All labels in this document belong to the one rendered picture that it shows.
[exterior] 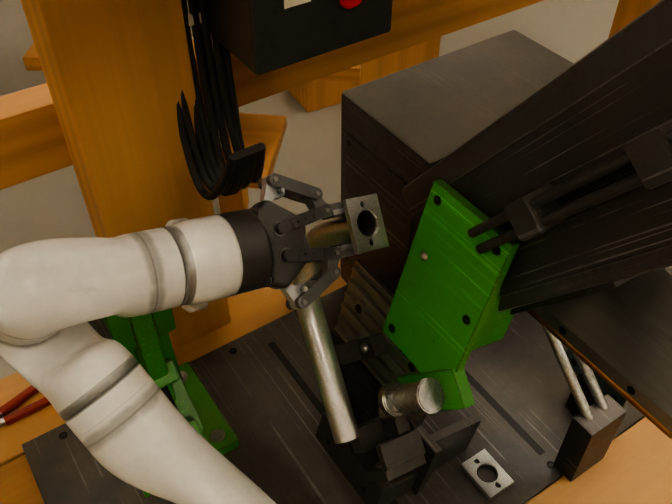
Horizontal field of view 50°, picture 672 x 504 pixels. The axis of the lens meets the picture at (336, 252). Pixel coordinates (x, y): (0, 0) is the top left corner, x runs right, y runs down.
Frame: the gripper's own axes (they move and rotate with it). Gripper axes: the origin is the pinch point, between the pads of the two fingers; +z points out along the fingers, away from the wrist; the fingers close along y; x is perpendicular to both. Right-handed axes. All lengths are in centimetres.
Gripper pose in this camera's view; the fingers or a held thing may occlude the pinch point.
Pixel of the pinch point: (346, 228)
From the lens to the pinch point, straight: 73.5
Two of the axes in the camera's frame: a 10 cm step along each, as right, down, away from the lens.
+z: 8.0, -1.9, 5.6
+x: -5.5, 1.2, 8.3
